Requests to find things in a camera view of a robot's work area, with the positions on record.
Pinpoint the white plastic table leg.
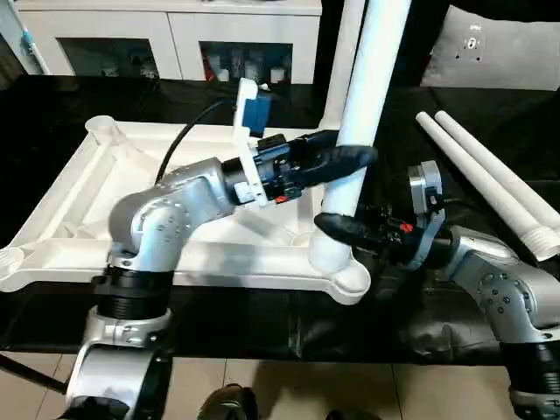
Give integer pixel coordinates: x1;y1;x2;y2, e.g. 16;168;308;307
318;0;368;134
434;109;560;225
414;111;560;262
307;0;413;283

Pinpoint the white plastic table top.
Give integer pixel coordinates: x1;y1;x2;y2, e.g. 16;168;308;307
0;115;374;306

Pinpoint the black cabinet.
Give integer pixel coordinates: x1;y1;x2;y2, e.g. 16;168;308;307
317;0;560;88

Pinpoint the light grey cushion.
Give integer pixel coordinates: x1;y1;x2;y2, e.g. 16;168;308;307
419;3;560;92

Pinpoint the white glass-door cabinet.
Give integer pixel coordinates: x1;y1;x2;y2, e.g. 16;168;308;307
10;0;323;86

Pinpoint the black work mat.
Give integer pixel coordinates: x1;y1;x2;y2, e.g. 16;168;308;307
0;74;560;368

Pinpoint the black stand leg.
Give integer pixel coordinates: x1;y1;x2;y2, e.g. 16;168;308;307
0;357;73;396

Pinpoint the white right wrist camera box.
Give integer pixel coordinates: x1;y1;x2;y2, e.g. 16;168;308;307
406;159;449;270

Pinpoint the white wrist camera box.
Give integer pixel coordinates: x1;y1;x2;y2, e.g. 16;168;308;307
227;78;276;208
406;159;449;270

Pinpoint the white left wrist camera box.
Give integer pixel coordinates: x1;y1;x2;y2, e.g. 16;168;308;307
227;78;276;208

